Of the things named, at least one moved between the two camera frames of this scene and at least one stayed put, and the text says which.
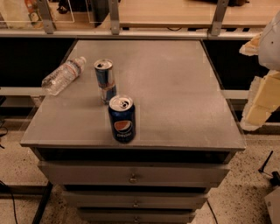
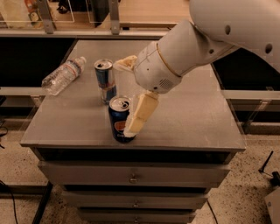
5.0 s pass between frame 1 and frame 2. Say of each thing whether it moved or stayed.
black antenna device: stayed
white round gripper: moved
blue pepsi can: stayed
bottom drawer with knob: stayed
